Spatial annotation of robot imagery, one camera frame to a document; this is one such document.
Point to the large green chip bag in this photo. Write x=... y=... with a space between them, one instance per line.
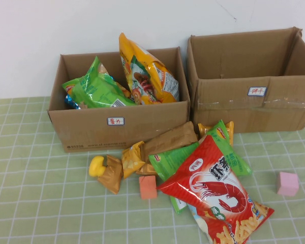
x=96 y=91

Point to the long brown snack packet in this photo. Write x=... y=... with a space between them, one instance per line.
x=172 y=138

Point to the yellow orange snack packet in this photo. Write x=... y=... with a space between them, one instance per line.
x=202 y=129

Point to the small brown snack packet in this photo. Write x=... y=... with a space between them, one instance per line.
x=111 y=178

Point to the white blue snack bag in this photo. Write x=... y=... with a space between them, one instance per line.
x=200 y=223

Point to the yellow cracker print packet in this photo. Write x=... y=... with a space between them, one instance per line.
x=130 y=162

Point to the large yellow chip bag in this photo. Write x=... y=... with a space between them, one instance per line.
x=157 y=76

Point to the printed brown cardboard box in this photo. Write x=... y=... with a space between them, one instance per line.
x=91 y=129

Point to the orange foam cube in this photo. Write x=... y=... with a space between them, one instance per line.
x=148 y=188

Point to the yellow rubber duck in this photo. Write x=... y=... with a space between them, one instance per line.
x=96 y=167

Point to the taped brown cardboard box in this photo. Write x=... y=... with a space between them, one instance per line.
x=231 y=114

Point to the blue polka dot chip bag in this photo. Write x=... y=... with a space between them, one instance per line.
x=72 y=101

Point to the red shrimp stick bag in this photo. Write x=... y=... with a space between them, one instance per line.
x=218 y=193

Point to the green checkered tablecloth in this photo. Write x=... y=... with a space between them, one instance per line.
x=40 y=190

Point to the pink foam cube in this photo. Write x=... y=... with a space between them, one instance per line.
x=287 y=184

